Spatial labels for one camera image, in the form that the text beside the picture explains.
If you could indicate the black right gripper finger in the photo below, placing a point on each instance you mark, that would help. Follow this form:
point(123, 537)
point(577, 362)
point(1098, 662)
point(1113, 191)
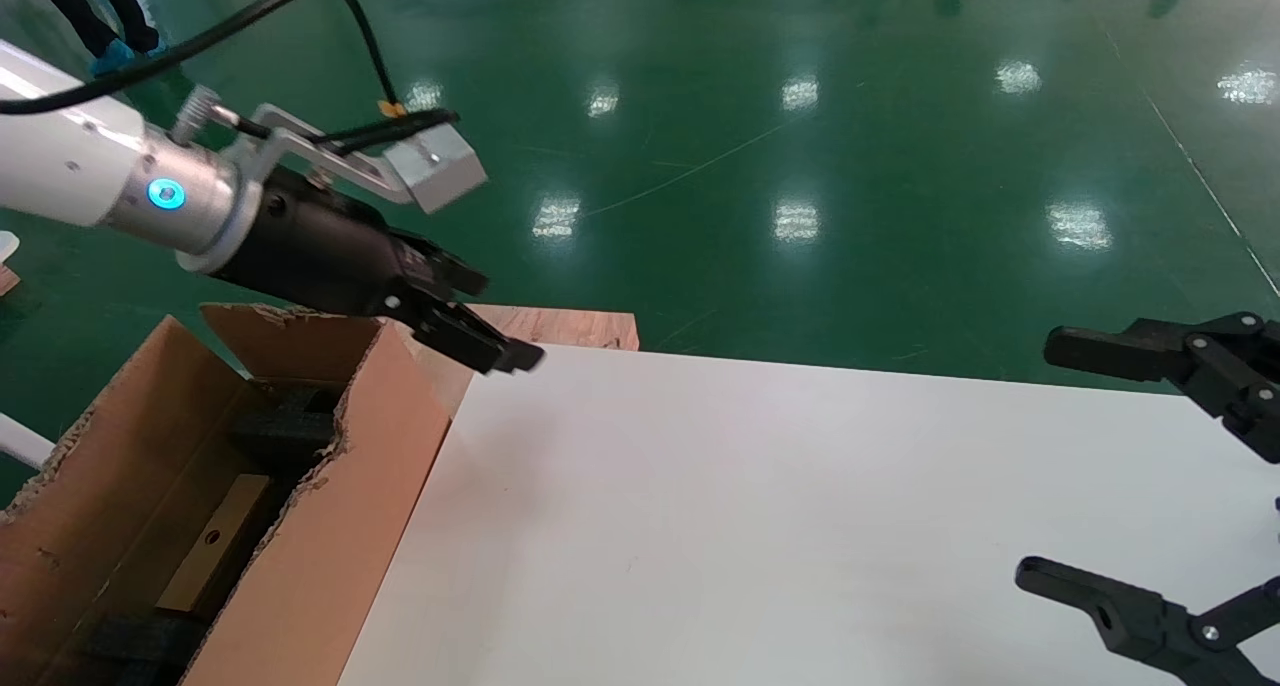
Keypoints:
point(1210, 361)
point(1140, 621)

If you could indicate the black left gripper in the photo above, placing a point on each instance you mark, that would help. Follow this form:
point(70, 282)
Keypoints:
point(320, 246)

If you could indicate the small brown cardboard box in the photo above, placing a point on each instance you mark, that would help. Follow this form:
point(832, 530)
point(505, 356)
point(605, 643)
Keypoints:
point(215, 556)

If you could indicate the large open cardboard box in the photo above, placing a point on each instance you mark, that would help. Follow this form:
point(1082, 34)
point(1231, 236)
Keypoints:
point(350, 526)

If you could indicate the plywood board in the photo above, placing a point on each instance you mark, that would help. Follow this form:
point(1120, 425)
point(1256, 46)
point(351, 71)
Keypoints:
point(580, 328)

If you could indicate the person in black trousers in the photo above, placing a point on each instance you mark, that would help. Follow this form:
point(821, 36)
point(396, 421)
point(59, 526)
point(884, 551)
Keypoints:
point(65, 1)

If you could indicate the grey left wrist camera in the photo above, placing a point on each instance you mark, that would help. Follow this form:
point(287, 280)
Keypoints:
point(440, 171)

